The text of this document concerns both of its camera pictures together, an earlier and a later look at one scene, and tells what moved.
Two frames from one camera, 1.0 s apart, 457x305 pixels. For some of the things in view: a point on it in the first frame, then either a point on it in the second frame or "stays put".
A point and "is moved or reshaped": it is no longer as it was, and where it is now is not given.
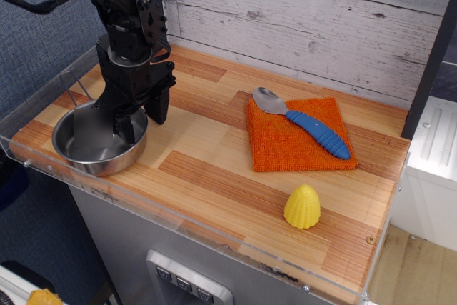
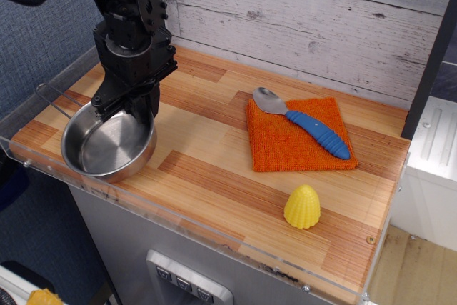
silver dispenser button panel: [171, 281] stays put
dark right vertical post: [448, 25] stays put
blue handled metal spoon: [269, 100] stays put
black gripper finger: [123, 126] -> [137, 108]
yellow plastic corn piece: [302, 210] stays put
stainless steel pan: [101, 161] is moved or reshaped
